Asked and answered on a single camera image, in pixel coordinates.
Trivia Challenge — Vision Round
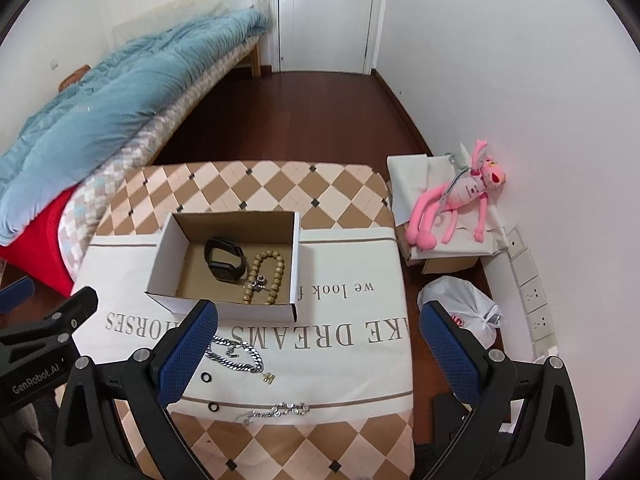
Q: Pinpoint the small gold earring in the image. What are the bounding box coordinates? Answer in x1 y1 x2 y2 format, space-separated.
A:
262 373 276 385

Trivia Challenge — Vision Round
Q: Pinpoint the silver crystal bracelet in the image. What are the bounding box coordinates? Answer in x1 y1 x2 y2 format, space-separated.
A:
243 400 312 426

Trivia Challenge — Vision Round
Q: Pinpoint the red blanket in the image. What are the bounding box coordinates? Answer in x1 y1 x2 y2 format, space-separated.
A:
1 186 76 298

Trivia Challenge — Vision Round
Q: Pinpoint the white power strip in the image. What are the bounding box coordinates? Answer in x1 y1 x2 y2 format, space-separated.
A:
506 226 558 361

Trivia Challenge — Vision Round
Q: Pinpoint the white plastic bag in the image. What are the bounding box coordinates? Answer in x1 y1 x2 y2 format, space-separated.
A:
418 275 502 349

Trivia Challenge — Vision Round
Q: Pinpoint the black smart watch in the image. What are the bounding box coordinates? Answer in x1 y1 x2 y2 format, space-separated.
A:
204 237 246 283

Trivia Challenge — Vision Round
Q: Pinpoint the small silver charm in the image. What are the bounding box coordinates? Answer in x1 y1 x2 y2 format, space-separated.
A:
244 274 268 292

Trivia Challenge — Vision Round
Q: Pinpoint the pink panther plush toy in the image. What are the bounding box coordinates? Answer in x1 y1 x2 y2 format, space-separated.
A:
406 140 506 250

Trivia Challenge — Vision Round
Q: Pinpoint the blue quilt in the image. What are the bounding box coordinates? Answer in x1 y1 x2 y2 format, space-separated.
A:
1 8 270 246

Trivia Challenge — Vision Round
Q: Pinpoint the cardboard box with white cloth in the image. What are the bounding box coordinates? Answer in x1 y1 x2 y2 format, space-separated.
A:
387 146 506 274

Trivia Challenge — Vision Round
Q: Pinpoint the checkered brown tablecloth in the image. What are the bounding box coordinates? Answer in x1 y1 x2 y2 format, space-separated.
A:
87 162 414 479

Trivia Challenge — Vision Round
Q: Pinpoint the white door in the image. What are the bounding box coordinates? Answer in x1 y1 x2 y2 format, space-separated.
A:
278 0 372 74

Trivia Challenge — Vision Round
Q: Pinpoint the wooden bead bracelet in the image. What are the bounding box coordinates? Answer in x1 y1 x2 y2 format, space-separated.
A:
241 249 286 307

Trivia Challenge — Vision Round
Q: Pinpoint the wooden bed frame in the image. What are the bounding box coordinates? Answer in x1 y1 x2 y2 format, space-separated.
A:
233 42 262 78

